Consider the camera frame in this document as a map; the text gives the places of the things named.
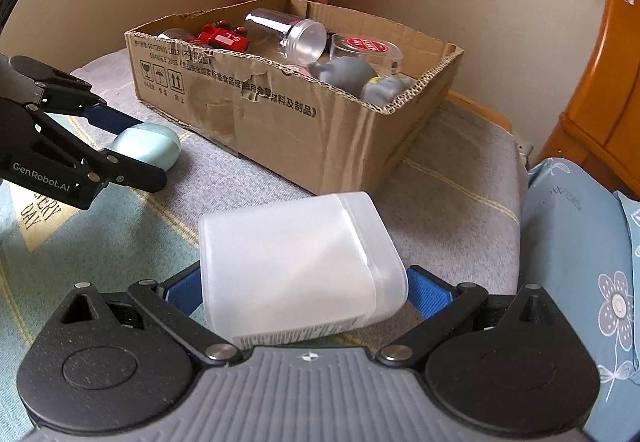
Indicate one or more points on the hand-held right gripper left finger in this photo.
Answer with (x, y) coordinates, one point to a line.
(182, 292)

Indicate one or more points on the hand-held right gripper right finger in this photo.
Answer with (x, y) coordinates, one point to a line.
(425, 292)

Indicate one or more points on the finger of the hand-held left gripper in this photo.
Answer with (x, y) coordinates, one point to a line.
(135, 174)
(115, 118)

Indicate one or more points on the light blue oval soap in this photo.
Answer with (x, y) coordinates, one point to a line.
(150, 144)

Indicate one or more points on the white cotton swab box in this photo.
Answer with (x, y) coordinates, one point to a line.
(295, 267)

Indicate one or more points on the red toy train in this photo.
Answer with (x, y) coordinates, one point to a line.
(225, 39)

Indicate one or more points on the brown cardboard box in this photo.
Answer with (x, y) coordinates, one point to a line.
(300, 142)

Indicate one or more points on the large clear plastic jar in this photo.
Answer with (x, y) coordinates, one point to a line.
(295, 39)

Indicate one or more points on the grey toy with yellow mark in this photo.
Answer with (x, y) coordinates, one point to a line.
(385, 89)

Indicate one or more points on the grey elephant toy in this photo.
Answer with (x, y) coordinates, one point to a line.
(342, 74)

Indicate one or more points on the blue floral cloth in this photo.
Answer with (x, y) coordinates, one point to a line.
(590, 297)

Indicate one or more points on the wooden table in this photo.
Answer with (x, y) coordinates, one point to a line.
(480, 109)

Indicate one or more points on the clear container with red label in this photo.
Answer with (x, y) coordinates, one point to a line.
(367, 49)

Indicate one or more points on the wooden chair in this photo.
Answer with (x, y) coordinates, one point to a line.
(600, 97)

